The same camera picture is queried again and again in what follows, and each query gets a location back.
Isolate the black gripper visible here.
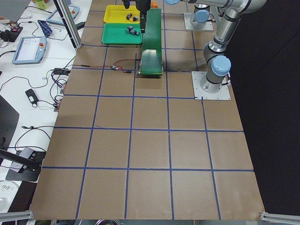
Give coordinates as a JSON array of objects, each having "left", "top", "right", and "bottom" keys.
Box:
[{"left": 123, "top": 0, "right": 150, "bottom": 33}]

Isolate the green plastic tray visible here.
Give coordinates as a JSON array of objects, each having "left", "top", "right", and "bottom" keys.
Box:
[{"left": 102, "top": 23, "right": 143, "bottom": 45}]

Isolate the green push button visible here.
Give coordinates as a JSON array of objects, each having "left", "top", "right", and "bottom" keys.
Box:
[
  {"left": 125, "top": 26, "right": 133, "bottom": 34},
  {"left": 130, "top": 30, "right": 140, "bottom": 36}
]

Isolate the blue checked cloth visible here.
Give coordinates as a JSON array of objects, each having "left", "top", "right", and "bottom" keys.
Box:
[{"left": 37, "top": 20, "right": 53, "bottom": 37}]

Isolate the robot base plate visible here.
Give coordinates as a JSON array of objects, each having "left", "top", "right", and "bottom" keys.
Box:
[
  {"left": 191, "top": 71, "right": 231, "bottom": 101},
  {"left": 183, "top": 13, "right": 214, "bottom": 32}
]

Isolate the teach pendant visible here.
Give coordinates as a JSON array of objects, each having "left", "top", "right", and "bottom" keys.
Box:
[
  {"left": 46, "top": 6, "right": 80, "bottom": 26},
  {"left": 12, "top": 36, "right": 47, "bottom": 65}
]

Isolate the aluminium frame post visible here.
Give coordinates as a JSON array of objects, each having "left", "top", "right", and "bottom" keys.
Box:
[{"left": 53, "top": 0, "right": 82, "bottom": 49}]

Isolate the teach pendant far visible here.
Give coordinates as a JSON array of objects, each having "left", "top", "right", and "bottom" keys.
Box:
[{"left": 46, "top": 6, "right": 80, "bottom": 26}]

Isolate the red black wire with plug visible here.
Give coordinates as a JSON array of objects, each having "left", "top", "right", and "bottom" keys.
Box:
[{"left": 72, "top": 52, "right": 141, "bottom": 75}]

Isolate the teach pendant near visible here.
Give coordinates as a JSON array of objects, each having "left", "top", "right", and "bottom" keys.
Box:
[{"left": 12, "top": 36, "right": 47, "bottom": 65}]

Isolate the small circuit board red LED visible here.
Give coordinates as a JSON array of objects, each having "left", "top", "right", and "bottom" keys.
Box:
[{"left": 110, "top": 65, "right": 118, "bottom": 71}]

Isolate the plain orange cylinder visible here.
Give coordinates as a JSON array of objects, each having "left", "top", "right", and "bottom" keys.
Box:
[{"left": 151, "top": 1, "right": 158, "bottom": 8}]

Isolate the green conveyor belt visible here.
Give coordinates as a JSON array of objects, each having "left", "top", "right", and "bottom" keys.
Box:
[{"left": 138, "top": 8, "right": 163, "bottom": 77}]

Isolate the yellow plastic tray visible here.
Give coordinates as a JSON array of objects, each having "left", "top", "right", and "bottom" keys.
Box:
[{"left": 103, "top": 5, "right": 140, "bottom": 23}]

